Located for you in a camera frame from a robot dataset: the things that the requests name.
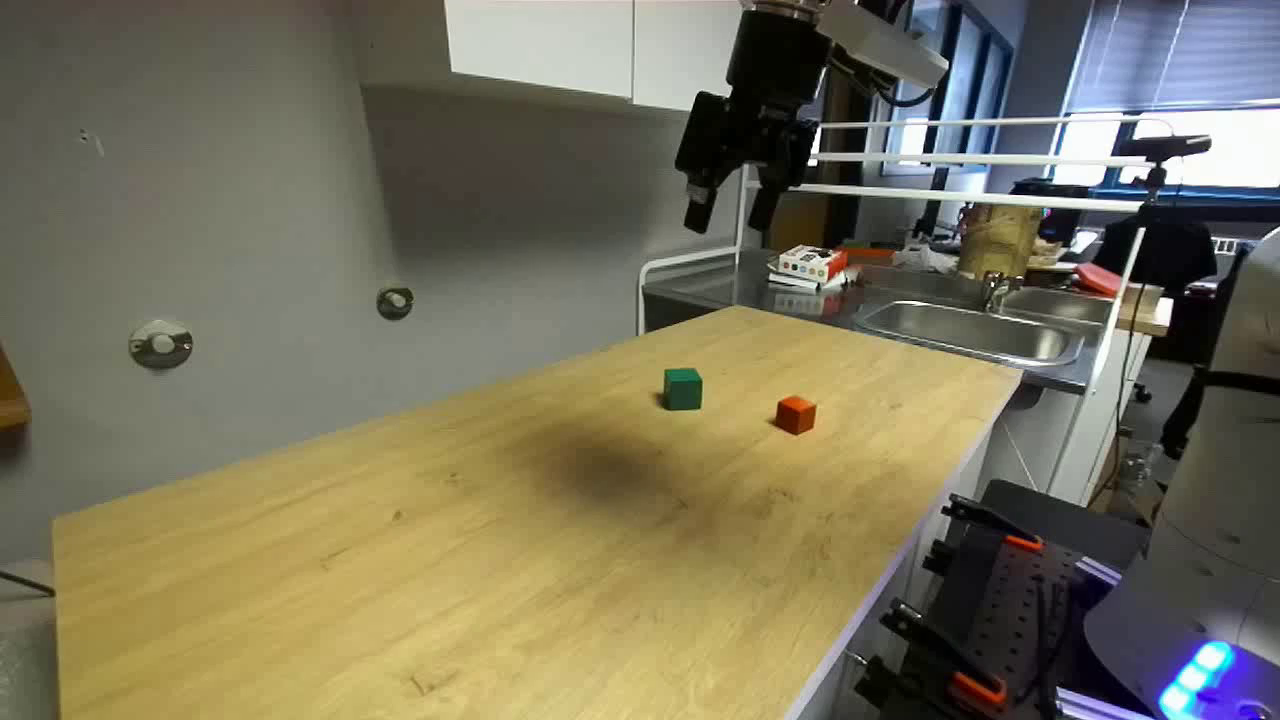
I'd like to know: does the black clamp with orange handle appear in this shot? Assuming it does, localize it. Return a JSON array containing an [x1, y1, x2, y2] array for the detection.
[[939, 492, 1053, 562], [851, 596, 1017, 720]]

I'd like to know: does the green cube block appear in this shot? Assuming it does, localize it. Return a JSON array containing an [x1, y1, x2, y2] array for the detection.
[[661, 363, 709, 413]]

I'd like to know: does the black camera on tripod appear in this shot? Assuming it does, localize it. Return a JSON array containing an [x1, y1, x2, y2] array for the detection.
[[1108, 130, 1218, 204]]

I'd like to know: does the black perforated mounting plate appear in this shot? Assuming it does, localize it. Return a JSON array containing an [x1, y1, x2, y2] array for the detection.
[[924, 518, 1089, 711]]

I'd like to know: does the red and white box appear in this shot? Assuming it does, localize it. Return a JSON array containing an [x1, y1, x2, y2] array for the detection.
[[767, 239, 855, 295]]

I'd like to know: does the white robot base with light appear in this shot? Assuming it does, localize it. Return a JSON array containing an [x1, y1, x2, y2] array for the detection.
[[1080, 225, 1280, 720]]

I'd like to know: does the orange cube block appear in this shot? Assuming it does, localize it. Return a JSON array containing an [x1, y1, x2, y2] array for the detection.
[[774, 394, 819, 435]]

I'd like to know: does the stainless steel sink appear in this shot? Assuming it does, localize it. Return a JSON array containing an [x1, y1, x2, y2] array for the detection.
[[851, 291, 1093, 375]]

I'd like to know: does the beige jar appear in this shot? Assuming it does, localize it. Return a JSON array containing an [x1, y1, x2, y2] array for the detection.
[[957, 200, 1049, 288]]

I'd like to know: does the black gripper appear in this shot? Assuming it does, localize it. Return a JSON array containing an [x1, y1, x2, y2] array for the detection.
[[672, 4, 838, 239]]

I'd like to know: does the white wall cabinet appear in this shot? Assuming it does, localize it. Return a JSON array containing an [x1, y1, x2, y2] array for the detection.
[[440, 0, 754, 116]]

